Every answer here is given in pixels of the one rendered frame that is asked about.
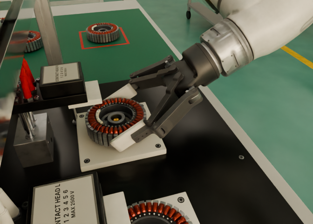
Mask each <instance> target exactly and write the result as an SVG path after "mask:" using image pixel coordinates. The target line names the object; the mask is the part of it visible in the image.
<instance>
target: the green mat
mask: <svg viewBox="0 0 313 224"><path fill-rule="evenodd" d="M53 19H54V24H55V28H56V32H57V36H58V41H59V44H60V49H61V54H62V58H63V63H71V62H78V61H80V62H81V67H82V72H83V75H84V80H85V82H87V81H96V80H97V81H98V84H101V83H107V82H114V81H122V80H129V79H130V76H129V75H130V74H131V73H133V72H136V71H138V70H140V69H142V68H145V67H147V66H149V65H151V64H154V63H156V62H158V61H161V60H162V59H164V58H165V57H167V56H168V55H172V56H173V58H174V60H175V61H176V62H177V61H179V59H178V58H177V56H176V55H175V54H174V53H173V51H172V50H171V49H170V47H169V46H168V45H167V43H166V42H165V41H164V40H163V38H162V37H161V36H160V34H159V33H158V32H157V31H156V30H155V28H154V27H153V26H152V25H151V23H150V22H149V21H148V19H147V18H146V17H145V16H144V14H143V13H142V12H141V10H140V9H139V8H136V9H125V10H115V11H105V12H94V13H83V14H69V15H58V16H53ZM101 22H102V23H104V22H105V23H113V24H115V25H117V26H118V27H119V37H118V38H117V39H116V40H114V41H111V42H107V43H96V42H92V41H90V40H88V38H87V32H81V34H82V41H83V45H84V48H89V49H82V47H81V42H80V36H79V32H80V31H86V28H87V27H89V26H90V25H92V24H96V23H101ZM120 27H121V28H122V30H123V31H124V33H125V35H126V37H127V39H128V41H129V43H130V44H123V43H127V42H126V40H125V38H124V36H123V34H122V32H121V30H120ZM29 30H30V31H31V30H33V31H37V32H39V28H38V24H37V21H36V18H32V20H31V25H30V29H29ZM115 44H123V45H115ZM106 45H115V46H108V47H100V48H91V47H99V46H106ZM24 59H25V60H26V61H27V63H28V66H29V68H30V70H31V73H32V75H33V77H34V79H37V78H40V72H41V66H48V61H47V58H46V54H45V50H44V47H43V46H42V47H41V48H39V49H37V50H35V51H33V52H27V53H26V52H25V53H24Z"/></svg>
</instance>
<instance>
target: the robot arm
mask: <svg viewBox="0 0 313 224"><path fill-rule="evenodd" d="M210 1H211V2H212V3H213V5H214V6H215V7H216V8H217V10H218V11H219V13H220V14H221V16H222V17H223V20H221V21H220V22H219V23H218V24H216V25H215V26H213V27H212V28H210V29H209V30H207V31H206V32H204V33H203V34H201V35H200V37H199V39H200V43H195V44H194V45H192V46H191V47H189V48H188V49H186V50H185V51H183V52H182V57H183V58H182V59H181V60H179V61H177V62H176V61H175V60H174V58H173V56H172V55H168V56H167V57H165V58H164V59H162V60H161V61H158V62H156V63H154V64H151V65H149V66H147V67H145V68H142V69H140V70H138V71H136V72H133V73H131V74H130V75H129V76H130V80H129V83H128V84H127V85H125V86H124V87H122V88H121V89H119V90H118V91H116V92H115V93H113V94H112V95H110V96H109V97H107V98H106V99H110V98H113V99H114V98H128V99H131V98H132V97H134V96H135V95H137V93H138V92H139V91H140V90H143V89H148V88H153V87H158V86H164V87H167V89H166V94H165V96H164V97H163V98H162V100H161V101H160V103H159V104H158V105H157V107H156V108H155V110H154V111H153V113H152V114H151V115H150V117H149V118H148V120H144V119H142V120H141V121H139V122H138V123H136V124H135V125H133V126H132V127H130V128H129V129H127V130H126V131H124V132H123V133H121V134H120V135H118V136H117V137H115V138H114V139H112V140H111V141H110V144H111V145H112V146H113V147H114V148H115V149H117V150H118V151H119V152H122V151H123V150H125V149H126V148H128V147H129V146H131V145H132V144H134V143H138V142H140V141H141V140H143V139H144V138H146V137H148V136H149V135H151V134H156V135H157V136H158V137H159V138H161V139H162V138H164V137H165V136H166V135H167V134H168V133H169V132H170V131H171V130H172V128H173V127H174V126H175V125H176V124H177V123H178V122H179V121H180V120H181V119H182V118H183V117H184V116H185V115H186V114H187V113H188V112H189V110H190V109H191V108H192V107H194V106H195V105H197V104H198V103H200V102H201V101H202V100H203V98H202V96H201V94H200V92H199V90H198V89H197V88H198V87H199V86H200V85H201V86H203V87H205V86H207V85H209V84H210V83H212V82H213V81H215V80H216V79H218V78H219V76H220V74H221V75H222V76H224V77H228V76H230V75H231V74H233V73H234V72H236V71H237V70H239V69H241V68H242V67H243V66H245V65H248V64H249V63H250V62H251V61H253V60H255V59H257V58H259V57H261V56H265V55H268V54H270V53H272V52H274V51H276V50H278V49H279V48H281V47H283V46H284V45H286V44H287V43H289V42H290V41H291V40H293V39H294V38H295V37H297V36H298V35H299V34H301V33H302V32H303V31H304V30H306V29H307V28H308V27H309V26H310V25H311V24H312V23H313V0H210ZM137 76H138V77H137ZM106 99H104V100H106ZM154 122H156V123H154ZM161 128H162V129H161Z"/></svg>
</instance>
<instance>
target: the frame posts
mask: <svg viewBox="0 0 313 224"><path fill-rule="evenodd" d="M34 14H35V17H36V21H37V24H38V28H39V32H40V35H41V40H42V44H43V47H44V50H45V54H46V58H47V61H48V65H56V64H63V58H62V54H61V49H60V44H59V41H58V36H57V32H56V28H55V24H54V19H53V14H52V10H51V6H50V2H49V0H36V1H35V6H34Z"/></svg>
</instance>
